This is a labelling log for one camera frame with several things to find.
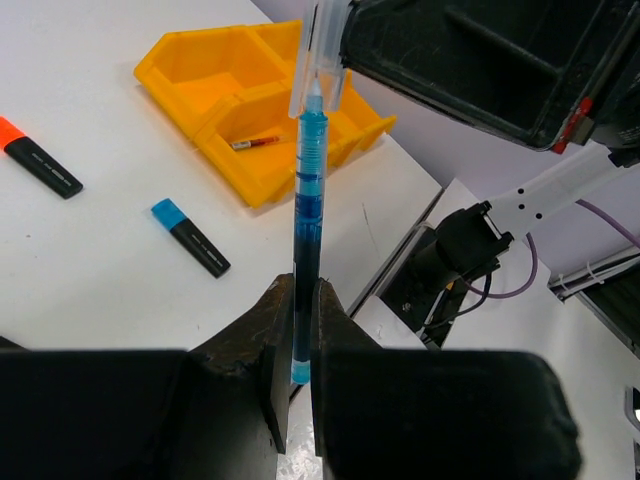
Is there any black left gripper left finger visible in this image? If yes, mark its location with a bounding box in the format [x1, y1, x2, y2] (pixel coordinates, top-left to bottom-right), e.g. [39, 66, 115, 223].
[1, 274, 293, 479]

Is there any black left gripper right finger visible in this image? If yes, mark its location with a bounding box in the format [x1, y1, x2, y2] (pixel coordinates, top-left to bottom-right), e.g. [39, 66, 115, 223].
[311, 280, 582, 479]

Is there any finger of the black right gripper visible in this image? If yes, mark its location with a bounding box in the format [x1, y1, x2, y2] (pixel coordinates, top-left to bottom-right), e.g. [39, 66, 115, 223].
[341, 1, 625, 150]

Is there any blue cap highlighter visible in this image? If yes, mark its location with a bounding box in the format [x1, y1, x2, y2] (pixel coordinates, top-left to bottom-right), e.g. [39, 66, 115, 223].
[151, 198, 231, 278]

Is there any clear pen cap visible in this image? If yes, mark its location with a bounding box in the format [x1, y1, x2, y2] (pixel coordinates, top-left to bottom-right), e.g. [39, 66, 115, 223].
[289, 0, 350, 118]

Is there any blue pen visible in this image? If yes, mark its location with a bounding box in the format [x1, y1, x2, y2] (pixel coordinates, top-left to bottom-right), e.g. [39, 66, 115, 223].
[291, 81, 328, 385]

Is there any red pen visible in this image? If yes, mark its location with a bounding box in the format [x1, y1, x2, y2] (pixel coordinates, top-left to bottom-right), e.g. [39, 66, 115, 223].
[229, 135, 288, 151]

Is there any orange cap highlighter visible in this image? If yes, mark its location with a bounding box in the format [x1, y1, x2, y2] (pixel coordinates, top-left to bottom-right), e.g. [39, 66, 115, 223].
[1, 117, 84, 199]

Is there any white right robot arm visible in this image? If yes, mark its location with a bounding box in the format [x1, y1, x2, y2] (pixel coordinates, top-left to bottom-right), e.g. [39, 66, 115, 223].
[341, 1, 639, 287]

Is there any yellow compartment tray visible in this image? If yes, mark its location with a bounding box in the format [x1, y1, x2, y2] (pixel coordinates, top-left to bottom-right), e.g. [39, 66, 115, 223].
[133, 19, 399, 210]

